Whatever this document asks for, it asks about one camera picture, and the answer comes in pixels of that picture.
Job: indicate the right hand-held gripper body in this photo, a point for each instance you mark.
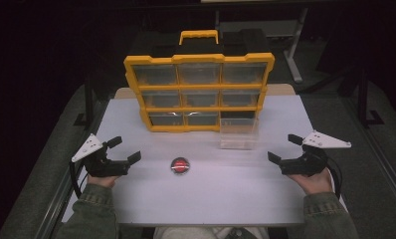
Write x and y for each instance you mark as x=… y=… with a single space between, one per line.
x=305 y=166

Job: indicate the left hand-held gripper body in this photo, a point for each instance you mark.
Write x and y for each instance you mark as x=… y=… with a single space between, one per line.
x=103 y=166

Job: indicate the clear plastic drawer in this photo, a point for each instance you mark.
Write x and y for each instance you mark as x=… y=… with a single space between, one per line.
x=239 y=134

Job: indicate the red round cap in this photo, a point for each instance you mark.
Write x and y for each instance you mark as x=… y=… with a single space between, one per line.
x=180 y=165

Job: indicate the yellow organizer cabinet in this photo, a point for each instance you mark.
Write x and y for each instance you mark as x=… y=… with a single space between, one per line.
x=199 y=96

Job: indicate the person's left hand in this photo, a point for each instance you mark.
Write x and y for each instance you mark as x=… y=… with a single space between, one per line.
x=101 y=181

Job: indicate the person's right hand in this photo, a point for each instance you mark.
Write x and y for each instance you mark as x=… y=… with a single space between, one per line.
x=313 y=184

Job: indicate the tan wooden board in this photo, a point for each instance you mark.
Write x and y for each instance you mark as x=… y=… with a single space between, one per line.
x=280 y=89

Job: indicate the black metal stand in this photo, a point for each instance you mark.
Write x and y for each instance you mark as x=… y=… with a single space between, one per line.
x=363 y=99

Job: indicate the white desk leg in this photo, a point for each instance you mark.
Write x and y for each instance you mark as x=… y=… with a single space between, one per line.
x=296 y=49

